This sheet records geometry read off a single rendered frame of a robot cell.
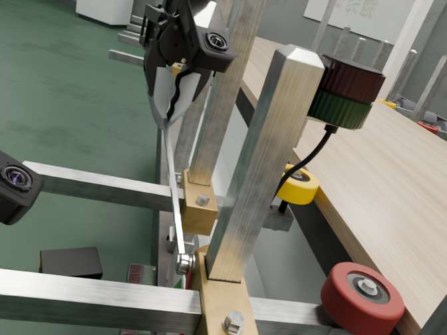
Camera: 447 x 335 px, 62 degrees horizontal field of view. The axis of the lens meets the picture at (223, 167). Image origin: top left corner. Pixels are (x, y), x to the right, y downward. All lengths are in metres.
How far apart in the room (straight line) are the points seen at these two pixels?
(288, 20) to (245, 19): 6.55
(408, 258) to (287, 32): 6.67
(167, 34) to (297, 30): 6.63
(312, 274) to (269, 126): 0.37
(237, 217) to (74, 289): 0.16
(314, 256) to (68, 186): 0.40
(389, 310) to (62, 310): 0.31
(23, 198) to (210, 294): 0.19
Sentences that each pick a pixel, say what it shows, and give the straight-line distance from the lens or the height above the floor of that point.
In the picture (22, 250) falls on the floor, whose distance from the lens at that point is 1.74.
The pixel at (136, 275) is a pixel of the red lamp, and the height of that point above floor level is 0.70.
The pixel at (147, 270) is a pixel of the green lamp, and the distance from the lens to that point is 0.65.
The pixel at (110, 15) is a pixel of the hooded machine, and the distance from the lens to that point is 7.19.
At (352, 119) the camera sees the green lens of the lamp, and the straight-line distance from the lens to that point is 0.33.
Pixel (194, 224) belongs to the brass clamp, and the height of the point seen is 0.81.
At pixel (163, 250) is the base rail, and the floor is 0.70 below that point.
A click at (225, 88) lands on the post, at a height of 1.01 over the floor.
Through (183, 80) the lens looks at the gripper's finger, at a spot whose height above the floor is 1.02.
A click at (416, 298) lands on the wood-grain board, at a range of 0.49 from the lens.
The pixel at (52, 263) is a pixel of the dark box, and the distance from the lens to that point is 1.50.
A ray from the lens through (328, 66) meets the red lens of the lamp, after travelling 0.33.
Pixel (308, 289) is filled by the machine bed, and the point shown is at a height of 0.75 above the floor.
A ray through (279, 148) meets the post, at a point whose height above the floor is 1.03.
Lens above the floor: 1.14
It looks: 24 degrees down
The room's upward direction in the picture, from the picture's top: 18 degrees clockwise
